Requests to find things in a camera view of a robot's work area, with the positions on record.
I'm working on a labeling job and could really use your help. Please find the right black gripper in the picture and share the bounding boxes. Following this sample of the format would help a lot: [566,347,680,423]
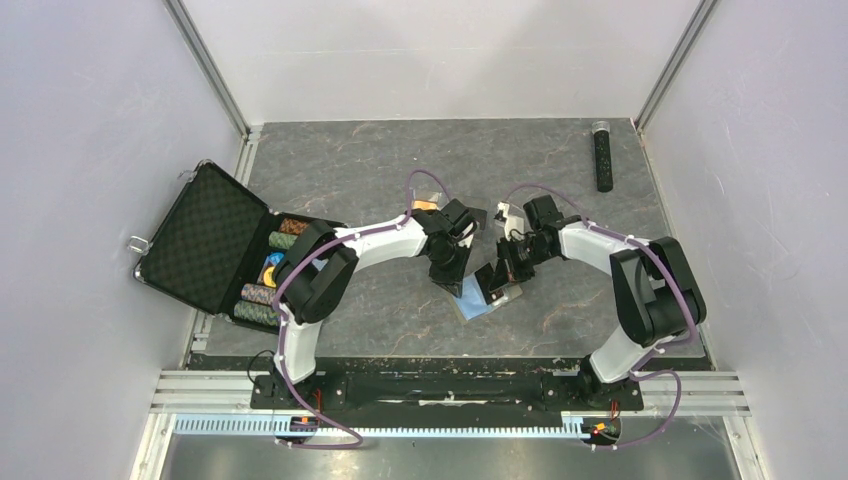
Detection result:
[490,235,555,292]

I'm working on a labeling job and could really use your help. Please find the grey card holder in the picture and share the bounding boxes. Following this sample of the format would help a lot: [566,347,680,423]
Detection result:
[448,274,523,323]

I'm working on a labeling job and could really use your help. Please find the orange credit cards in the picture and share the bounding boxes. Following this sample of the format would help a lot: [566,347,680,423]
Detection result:
[412,200,439,211]

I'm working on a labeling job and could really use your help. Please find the black glitter microphone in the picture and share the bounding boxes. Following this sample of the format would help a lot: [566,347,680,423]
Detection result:
[591,120,614,193]

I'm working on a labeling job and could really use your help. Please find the clear plastic card box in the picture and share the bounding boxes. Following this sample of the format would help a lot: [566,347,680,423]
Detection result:
[412,188,503,231]

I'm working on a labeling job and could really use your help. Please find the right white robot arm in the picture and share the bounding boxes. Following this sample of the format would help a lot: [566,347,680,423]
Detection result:
[475,195,707,408]

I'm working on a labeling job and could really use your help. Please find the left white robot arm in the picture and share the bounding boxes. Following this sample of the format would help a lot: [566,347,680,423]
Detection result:
[271,199,479,408]

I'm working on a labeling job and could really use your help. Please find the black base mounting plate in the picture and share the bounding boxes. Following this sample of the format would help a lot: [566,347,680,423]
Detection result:
[247,357,644,429]

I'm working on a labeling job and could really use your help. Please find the black poker chip case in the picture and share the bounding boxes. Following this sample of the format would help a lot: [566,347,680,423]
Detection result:
[134,160,312,334]

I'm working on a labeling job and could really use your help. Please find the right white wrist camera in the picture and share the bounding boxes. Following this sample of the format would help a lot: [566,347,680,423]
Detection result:
[494,202,526,241]

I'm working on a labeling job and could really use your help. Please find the slotted cable duct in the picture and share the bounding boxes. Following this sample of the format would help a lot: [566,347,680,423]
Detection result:
[172,413,611,440]

